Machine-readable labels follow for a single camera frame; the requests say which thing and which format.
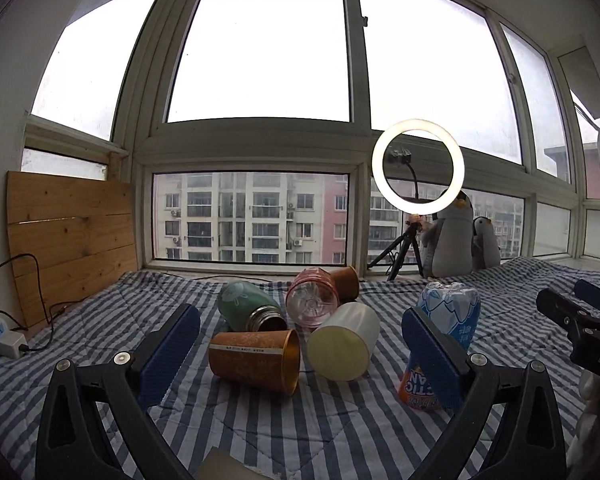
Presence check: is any small grey penguin plush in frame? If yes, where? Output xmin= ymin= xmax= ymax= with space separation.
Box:
xmin=471 ymin=216 xmax=502 ymax=272

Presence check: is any black phone holder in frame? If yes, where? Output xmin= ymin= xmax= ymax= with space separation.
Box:
xmin=386 ymin=147 xmax=423 ymax=202

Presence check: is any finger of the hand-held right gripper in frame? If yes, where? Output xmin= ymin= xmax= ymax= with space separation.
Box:
xmin=573 ymin=278 xmax=600 ymax=322
xmin=535 ymin=287 xmax=600 ymax=347

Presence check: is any white window frame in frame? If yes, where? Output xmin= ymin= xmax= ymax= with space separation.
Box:
xmin=22 ymin=0 xmax=600 ymax=273

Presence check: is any white plug adapter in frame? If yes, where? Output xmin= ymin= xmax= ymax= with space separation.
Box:
xmin=0 ymin=330 xmax=29 ymax=359

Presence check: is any small brown cup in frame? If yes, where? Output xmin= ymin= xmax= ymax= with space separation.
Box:
xmin=329 ymin=265 xmax=361 ymax=302

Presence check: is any brown speckled cup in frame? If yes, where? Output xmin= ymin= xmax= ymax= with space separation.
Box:
xmin=208 ymin=328 xmax=301 ymax=397

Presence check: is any pink clear plastic cup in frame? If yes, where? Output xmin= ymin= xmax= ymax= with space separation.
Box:
xmin=284 ymin=267 xmax=342 ymax=330

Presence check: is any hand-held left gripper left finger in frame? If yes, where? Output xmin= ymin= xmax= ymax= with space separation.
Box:
xmin=35 ymin=303 xmax=202 ymax=480

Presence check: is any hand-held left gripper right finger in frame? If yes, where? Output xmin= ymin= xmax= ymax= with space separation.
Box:
xmin=401 ymin=306 xmax=567 ymax=480

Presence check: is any blue striped blanket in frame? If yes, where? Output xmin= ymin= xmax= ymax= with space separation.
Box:
xmin=0 ymin=255 xmax=600 ymax=480

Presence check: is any black tripod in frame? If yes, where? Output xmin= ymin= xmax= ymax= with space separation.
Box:
xmin=366 ymin=214 xmax=425 ymax=282

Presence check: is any large grey penguin plush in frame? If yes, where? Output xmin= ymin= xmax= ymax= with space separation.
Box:
xmin=419 ymin=190 xmax=477 ymax=279

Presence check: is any black cable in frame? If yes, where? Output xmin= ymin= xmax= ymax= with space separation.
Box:
xmin=0 ymin=253 xmax=83 ymax=352

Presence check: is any blue orange drink bottle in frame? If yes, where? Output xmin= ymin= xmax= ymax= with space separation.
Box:
xmin=397 ymin=281 xmax=481 ymax=412

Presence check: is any white ring light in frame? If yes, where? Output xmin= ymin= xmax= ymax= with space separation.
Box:
xmin=371 ymin=118 xmax=466 ymax=211

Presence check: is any cream white cup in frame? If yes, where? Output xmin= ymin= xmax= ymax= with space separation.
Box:
xmin=306 ymin=301 xmax=381 ymax=382

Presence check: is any green thermos bottle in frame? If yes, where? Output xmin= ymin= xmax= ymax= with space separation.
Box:
xmin=217 ymin=280 xmax=287 ymax=334

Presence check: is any wooden board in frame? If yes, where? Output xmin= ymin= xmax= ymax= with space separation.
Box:
xmin=6 ymin=170 xmax=139 ymax=332

